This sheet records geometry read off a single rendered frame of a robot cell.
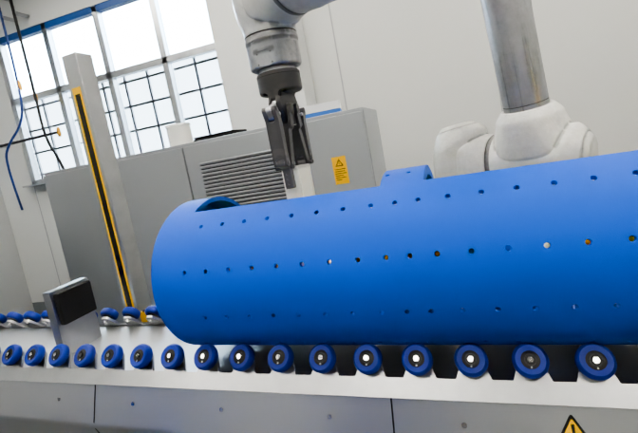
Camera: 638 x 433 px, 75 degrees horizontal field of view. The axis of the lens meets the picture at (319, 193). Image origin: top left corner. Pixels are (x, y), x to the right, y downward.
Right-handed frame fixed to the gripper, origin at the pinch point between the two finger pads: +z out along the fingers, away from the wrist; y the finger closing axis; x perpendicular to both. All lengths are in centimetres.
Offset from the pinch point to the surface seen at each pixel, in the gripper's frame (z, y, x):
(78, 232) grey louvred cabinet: 20, -128, -216
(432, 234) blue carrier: 7.5, 12.6, 22.8
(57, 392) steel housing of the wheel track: 34, 12, -58
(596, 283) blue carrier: 14.7, 14.0, 40.3
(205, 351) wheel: 25.6, 10.1, -19.6
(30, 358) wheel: 27, 11, -65
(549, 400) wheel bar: 31.2, 11.7, 34.1
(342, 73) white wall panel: -60, -266, -60
